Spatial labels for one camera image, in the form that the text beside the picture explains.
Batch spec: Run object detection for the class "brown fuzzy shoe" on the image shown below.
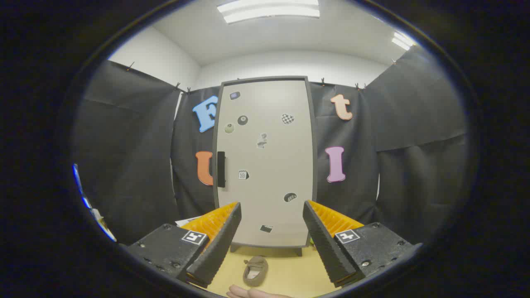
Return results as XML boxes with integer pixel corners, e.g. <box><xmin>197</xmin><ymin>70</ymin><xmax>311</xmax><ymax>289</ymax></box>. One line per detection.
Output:
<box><xmin>243</xmin><ymin>256</ymin><xmax>269</xmax><ymax>287</ymax></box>

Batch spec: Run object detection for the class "small ceiling light panel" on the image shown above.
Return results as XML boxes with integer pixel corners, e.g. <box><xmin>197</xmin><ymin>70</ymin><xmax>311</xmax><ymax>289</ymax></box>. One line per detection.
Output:
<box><xmin>391</xmin><ymin>31</ymin><xmax>417</xmax><ymax>51</ymax></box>

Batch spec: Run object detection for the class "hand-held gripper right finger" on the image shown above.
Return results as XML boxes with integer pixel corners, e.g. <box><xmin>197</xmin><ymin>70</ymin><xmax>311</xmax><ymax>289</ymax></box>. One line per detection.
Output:
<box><xmin>302</xmin><ymin>200</ymin><xmax>424</xmax><ymax>288</ymax></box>

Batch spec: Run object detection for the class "computer screen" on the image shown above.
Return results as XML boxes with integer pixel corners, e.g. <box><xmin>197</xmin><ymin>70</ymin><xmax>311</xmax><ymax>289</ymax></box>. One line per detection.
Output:
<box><xmin>72</xmin><ymin>163</ymin><xmax>92</xmax><ymax>209</ymax></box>

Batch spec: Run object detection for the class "long ceiling light panel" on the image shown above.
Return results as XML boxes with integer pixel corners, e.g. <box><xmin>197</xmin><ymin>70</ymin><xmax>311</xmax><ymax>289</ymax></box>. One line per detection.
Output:
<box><xmin>217</xmin><ymin>0</ymin><xmax>320</xmax><ymax>24</ymax></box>

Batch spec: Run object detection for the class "black backdrop cloth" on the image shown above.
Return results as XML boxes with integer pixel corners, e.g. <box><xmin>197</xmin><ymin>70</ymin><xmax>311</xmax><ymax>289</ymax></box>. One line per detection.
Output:
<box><xmin>72</xmin><ymin>46</ymin><xmax>468</xmax><ymax>245</ymax></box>

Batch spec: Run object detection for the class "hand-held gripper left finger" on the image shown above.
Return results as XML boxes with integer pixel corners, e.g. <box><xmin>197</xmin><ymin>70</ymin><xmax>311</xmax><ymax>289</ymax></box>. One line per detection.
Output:
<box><xmin>126</xmin><ymin>202</ymin><xmax>242</xmax><ymax>289</ymax></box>

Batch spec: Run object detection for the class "light grey shoe cabinet door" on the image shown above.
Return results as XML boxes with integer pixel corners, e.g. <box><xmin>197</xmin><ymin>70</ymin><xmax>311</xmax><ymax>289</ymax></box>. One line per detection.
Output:
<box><xmin>216</xmin><ymin>79</ymin><xmax>314</xmax><ymax>248</ymax></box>

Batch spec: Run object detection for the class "dark grey shoe cabinet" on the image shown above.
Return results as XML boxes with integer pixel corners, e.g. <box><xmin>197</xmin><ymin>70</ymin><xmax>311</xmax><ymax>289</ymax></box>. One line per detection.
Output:
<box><xmin>212</xmin><ymin>76</ymin><xmax>318</xmax><ymax>256</ymax></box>

